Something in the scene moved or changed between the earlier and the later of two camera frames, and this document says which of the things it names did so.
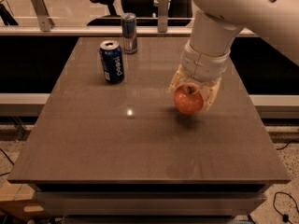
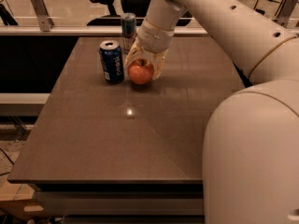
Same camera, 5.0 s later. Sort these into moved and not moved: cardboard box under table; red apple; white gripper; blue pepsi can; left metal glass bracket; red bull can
Moved: white gripper; red apple
Not moved: cardboard box under table; blue pepsi can; red bull can; left metal glass bracket
